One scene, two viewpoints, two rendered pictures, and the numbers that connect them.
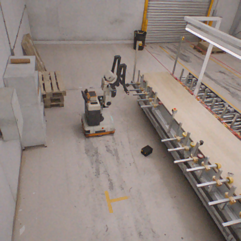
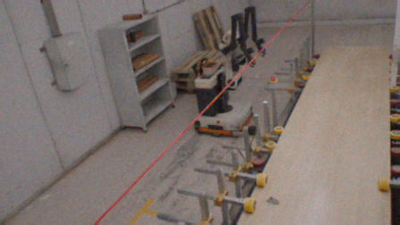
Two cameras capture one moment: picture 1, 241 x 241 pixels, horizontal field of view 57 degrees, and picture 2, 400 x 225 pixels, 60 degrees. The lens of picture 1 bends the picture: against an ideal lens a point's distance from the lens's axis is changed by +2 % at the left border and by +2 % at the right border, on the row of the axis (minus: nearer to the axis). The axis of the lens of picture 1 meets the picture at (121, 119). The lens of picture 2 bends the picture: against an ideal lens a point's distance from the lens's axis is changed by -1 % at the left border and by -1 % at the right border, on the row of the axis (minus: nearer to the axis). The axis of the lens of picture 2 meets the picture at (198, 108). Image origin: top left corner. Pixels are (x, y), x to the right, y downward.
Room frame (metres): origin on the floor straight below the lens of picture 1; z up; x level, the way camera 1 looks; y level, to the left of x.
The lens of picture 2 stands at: (0.67, -2.58, 2.36)
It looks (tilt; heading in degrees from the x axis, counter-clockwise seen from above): 24 degrees down; 48
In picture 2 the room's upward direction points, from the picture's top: 9 degrees counter-clockwise
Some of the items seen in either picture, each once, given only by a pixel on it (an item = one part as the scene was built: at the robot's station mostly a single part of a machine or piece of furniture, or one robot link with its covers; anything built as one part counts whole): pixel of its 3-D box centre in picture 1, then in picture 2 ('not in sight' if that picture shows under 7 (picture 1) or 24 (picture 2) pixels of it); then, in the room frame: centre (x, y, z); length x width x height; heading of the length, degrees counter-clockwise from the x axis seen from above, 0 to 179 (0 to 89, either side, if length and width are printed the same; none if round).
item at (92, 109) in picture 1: (93, 107); (214, 88); (3.85, 0.62, 0.59); 0.55 x 0.34 x 0.83; 19
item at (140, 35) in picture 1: (139, 40); not in sight; (9.73, -0.44, 0.36); 0.59 x 0.58 x 0.73; 19
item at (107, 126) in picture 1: (97, 123); (223, 116); (3.88, 0.54, 0.16); 0.67 x 0.64 x 0.25; 109
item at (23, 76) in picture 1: (29, 103); (139, 72); (3.49, 1.80, 0.78); 0.90 x 0.45 x 1.55; 19
